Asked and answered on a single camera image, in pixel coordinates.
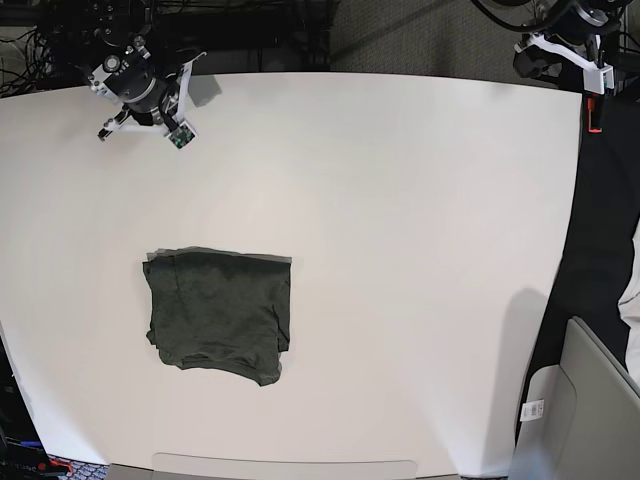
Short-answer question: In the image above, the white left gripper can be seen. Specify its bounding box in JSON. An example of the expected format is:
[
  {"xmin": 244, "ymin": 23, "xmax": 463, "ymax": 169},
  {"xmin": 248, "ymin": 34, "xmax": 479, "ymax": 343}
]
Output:
[{"xmin": 513, "ymin": 33, "xmax": 615, "ymax": 94}]

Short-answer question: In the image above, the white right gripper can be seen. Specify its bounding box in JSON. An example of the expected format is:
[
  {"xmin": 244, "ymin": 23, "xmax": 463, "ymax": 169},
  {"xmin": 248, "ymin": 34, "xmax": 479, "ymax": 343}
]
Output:
[{"xmin": 96, "ymin": 50, "xmax": 204, "ymax": 150}]

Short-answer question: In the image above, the dark green long-sleeve shirt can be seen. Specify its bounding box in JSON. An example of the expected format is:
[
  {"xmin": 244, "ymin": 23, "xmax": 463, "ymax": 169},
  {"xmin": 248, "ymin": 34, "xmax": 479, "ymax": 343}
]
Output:
[{"xmin": 142, "ymin": 247, "xmax": 292, "ymax": 387}]

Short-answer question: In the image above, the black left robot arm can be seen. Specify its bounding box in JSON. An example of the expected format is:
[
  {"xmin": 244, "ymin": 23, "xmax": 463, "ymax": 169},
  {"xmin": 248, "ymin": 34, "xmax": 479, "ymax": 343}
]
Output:
[{"xmin": 473, "ymin": 0, "xmax": 639, "ymax": 96}]

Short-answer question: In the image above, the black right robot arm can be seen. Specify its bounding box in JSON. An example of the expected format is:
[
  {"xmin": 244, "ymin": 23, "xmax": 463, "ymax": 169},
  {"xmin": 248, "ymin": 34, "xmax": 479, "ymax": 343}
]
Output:
[{"xmin": 87, "ymin": 1, "xmax": 206, "ymax": 150}]

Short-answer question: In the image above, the red clamp on table edge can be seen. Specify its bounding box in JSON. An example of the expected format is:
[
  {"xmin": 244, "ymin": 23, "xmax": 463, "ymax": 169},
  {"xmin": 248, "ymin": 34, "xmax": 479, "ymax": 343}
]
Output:
[{"xmin": 586, "ymin": 95, "xmax": 606, "ymax": 134}]

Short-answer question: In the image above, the dark grey cloth sheet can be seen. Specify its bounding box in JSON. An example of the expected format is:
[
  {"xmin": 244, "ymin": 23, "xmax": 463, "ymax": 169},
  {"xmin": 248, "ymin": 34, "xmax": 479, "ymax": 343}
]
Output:
[{"xmin": 513, "ymin": 92, "xmax": 640, "ymax": 441}]

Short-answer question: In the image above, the white cloth pile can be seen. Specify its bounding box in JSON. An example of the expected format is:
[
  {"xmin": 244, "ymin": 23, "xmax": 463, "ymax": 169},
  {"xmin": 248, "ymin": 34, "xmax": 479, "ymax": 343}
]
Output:
[{"xmin": 618, "ymin": 278, "xmax": 640, "ymax": 383}]

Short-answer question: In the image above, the white barcode label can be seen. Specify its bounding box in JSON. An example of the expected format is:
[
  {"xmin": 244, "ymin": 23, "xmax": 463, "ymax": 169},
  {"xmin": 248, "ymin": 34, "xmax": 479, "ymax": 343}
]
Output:
[{"xmin": 520, "ymin": 399, "xmax": 544, "ymax": 422}]

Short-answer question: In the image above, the black box with orange print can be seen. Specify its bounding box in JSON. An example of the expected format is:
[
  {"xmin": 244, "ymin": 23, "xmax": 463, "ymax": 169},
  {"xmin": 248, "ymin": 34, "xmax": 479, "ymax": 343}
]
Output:
[{"xmin": 1, "ymin": 346, "xmax": 74, "ymax": 479}]

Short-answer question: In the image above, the grey plastic bin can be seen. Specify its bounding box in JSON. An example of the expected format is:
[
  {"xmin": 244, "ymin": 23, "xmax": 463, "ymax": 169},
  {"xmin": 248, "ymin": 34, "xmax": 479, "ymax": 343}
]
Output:
[{"xmin": 508, "ymin": 318, "xmax": 639, "ymax": 479}]

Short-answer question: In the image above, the black aluminium frame post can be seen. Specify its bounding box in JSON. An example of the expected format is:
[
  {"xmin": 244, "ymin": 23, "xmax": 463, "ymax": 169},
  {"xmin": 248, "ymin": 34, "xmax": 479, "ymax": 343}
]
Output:
[{"xmin": 293, "ymin": 1, "xmax": 337, "ymax": 72}]

